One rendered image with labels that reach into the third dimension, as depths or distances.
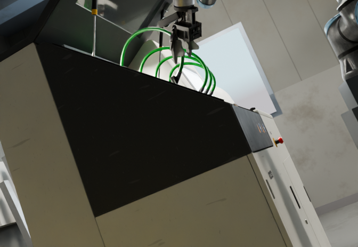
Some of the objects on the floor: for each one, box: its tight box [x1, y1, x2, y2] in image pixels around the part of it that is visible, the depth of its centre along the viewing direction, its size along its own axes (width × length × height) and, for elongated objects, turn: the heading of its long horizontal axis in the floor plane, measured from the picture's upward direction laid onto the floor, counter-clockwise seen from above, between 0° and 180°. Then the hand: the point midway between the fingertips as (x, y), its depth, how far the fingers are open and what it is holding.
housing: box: [0, 37, 105, 247], centre depth 198 cm, size 140×28×150 cm, turn 97°
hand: (181, 57), depth 145 cm, fingers open, 7 cm apart
